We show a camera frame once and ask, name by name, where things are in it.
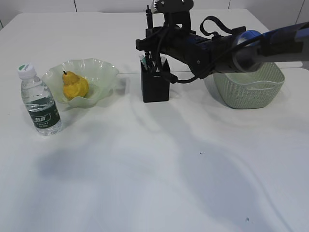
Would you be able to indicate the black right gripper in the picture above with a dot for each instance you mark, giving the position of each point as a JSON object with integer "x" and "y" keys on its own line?
{"x": 189, "y": 48}

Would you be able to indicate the teal utility knife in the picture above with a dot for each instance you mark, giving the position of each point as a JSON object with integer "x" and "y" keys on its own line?
{"x": 143, "y": 61}

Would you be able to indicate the black pen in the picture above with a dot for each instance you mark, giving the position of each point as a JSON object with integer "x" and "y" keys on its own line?
{"x": 149, "y": 17}
{"x": 148, "y": 61}
{"x": 157, "y": 64}

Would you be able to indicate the yellow pear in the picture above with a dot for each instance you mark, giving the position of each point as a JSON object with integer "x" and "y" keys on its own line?
{"x": 74, "y": 85}

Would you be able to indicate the clear water bottle green label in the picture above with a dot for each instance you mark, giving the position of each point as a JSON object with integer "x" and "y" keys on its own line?
{"x": 39, "y": 101}

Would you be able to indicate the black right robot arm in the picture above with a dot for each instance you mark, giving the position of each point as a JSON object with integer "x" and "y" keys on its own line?
{"x": 244, "y": 52}

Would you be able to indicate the black square pen holder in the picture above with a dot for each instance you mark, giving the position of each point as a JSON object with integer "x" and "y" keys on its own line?
{"x": 154, "y": 87}

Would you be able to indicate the green wavy glass plate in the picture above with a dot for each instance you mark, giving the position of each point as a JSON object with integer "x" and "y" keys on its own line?
{"x": 100, "y": 75}

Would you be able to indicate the green woven plastic basket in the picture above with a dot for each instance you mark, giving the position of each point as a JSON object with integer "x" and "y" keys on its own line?
{"x": 251, "y": 90}

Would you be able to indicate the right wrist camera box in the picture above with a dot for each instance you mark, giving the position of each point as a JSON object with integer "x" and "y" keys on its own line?
{"x": 176, "y": 12}

